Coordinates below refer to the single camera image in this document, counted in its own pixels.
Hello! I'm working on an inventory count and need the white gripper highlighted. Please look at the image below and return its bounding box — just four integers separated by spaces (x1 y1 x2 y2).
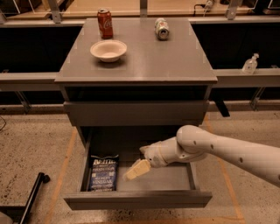
122 143 164 180

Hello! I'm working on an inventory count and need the blue chip bag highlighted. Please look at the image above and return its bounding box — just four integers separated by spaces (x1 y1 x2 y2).
89 155 119 192

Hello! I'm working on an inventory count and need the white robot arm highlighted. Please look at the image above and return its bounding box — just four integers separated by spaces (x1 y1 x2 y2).
123 125 280 187

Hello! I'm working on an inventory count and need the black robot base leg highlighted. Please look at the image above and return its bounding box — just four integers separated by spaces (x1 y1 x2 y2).
0 172 50 224

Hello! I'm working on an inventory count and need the open grey middle drawer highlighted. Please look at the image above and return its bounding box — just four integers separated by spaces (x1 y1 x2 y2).
64 126 212 210

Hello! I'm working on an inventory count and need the closed grey top drawer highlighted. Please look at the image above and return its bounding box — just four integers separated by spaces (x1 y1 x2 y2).
64 101 209 126

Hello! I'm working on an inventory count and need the grey drawer cabinet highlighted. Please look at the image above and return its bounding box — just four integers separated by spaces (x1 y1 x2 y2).
55 17 217 143

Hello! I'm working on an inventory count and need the white paper bowl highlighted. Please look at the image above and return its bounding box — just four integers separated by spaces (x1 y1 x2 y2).
90 39 127 63

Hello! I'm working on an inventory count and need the crushed white soda can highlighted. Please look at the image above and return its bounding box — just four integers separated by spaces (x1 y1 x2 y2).
155 17 169 40

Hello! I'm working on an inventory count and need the clear sanitizer pump bottle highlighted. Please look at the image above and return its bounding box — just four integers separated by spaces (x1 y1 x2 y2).
242 53 259 74

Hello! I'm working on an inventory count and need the red cola can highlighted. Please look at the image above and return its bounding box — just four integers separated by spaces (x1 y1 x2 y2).
97 8 113 39

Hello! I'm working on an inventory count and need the grey metal rail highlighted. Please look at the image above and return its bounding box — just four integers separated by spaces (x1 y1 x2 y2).
0 73 60 92

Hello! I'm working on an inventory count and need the black cable with plug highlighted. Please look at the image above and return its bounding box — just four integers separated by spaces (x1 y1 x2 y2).
192 0 214 17

